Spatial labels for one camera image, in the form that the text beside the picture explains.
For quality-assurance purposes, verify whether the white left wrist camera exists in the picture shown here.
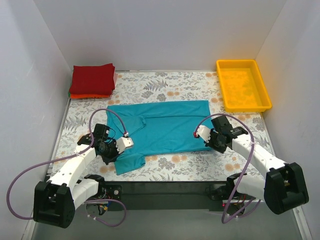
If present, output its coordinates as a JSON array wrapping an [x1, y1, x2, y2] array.
[[115, 137, 134, 154]]

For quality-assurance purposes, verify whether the yellow plastic tray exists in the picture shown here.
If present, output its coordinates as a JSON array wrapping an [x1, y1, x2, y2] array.
[[216, 59, 272, 113]]

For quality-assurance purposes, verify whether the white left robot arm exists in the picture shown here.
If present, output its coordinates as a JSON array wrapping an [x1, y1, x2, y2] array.
[[33, 124, 131, 228]]

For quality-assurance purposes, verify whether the folded red t-shirt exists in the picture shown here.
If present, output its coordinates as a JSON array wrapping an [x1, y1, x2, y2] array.
[[69, 63, 116, 96]]

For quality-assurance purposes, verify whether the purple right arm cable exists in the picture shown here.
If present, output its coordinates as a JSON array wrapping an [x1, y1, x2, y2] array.
[[192, 113, 262, 224]]

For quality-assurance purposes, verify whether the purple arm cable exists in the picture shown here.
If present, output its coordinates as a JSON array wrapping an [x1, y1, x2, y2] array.
[[5, 108, 130, 227], [192, 113, 262, 224]]

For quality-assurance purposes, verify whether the teal t-shirt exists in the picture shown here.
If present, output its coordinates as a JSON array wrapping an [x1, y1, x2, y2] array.
[[106, 100, 210, 175]]

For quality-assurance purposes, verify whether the folded pink t-shirt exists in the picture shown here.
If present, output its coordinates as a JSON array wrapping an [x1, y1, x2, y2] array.
[[108, 71, 118, 95]]

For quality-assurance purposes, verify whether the aluminium frame rail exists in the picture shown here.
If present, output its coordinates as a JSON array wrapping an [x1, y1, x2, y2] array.
[[34, 181, 300, 204]]

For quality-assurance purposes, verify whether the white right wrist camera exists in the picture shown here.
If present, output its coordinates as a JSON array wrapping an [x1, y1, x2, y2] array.
[[193, 125, 211, 143]]

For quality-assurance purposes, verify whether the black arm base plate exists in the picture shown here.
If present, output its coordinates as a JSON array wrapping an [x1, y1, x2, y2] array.
[[102, 181, 233, 212]]

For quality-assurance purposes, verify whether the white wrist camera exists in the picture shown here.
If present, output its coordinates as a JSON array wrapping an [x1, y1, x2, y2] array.
[[193, 125, 211, 143], [115, 137, 134, 154]]

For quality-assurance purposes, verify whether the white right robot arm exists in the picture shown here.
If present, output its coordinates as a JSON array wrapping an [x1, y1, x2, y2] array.
[[194, 115, 309, 215]]

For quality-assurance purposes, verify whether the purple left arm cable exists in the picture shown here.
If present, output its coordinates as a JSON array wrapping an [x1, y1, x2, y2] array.
[[5, 108, 130, 227]]

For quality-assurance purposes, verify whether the folded orange t-shirt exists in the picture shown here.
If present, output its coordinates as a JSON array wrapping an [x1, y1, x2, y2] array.
[[69, 93, 111, 99]]

